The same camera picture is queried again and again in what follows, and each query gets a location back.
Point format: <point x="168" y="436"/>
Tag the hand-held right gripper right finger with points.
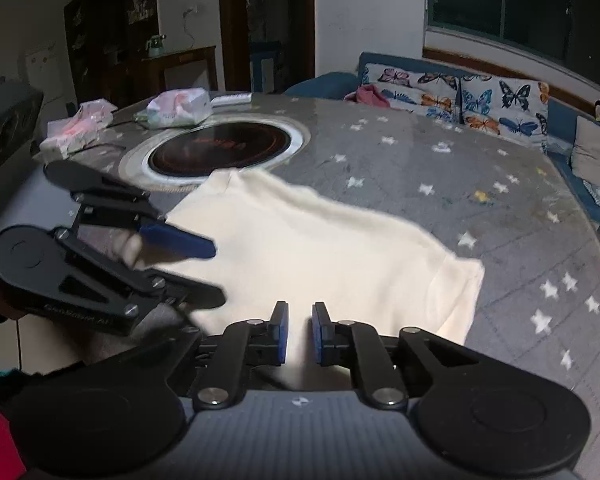
<point x="321" y="332"/>

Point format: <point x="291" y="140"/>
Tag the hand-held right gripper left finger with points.
<point x="280" y="332"/>

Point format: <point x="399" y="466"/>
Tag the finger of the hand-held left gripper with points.
<point x="180" y="241"/>
<point x="200" y="294"/>

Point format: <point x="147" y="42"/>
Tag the cream sweater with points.
<point x="305" y="240"/>

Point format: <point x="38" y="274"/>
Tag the round black induction cooktop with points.
<point x="220" y="152"/>

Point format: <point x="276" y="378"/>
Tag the small colourful packet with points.
<point x="142" y="117"/>

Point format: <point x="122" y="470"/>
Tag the dark grey box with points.
<point x="5" y="130"/>

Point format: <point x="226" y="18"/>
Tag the pink white tissue pack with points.
<point x="97" y="111"/>
<point x="67" y="137"/>

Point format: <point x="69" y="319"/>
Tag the pink blue tissue pack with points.
<point x="180" y="107"/>

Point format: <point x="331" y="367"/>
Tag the white flat box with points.
<point x="230" y="99"/>

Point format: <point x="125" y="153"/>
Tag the wooden side table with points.
<point x="180" y="57"/>

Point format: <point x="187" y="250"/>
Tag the white cupboard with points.
<point x="42" y="75"/>

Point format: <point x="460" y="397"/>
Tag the teal kettle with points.
<point x="156" y="46"/>

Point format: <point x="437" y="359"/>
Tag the blue sofa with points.
<point x="320" y="85"/>

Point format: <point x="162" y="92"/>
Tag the dark wooden cabinet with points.
<point x="105" y="25"/>

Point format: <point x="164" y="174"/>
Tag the pink cloth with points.
<point x="372" y="96"/>

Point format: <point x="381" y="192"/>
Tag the dark wooden door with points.
<point x="265" y="10"/>

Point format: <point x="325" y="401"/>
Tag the butterfly print cushion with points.
<point x="420" y="90"/>
<point x="500" y="105"/>

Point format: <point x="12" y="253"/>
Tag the grey cushion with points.
<point x="597" y="155"/>

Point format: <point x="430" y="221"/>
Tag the dark window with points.
<point x="530" y="5"/>

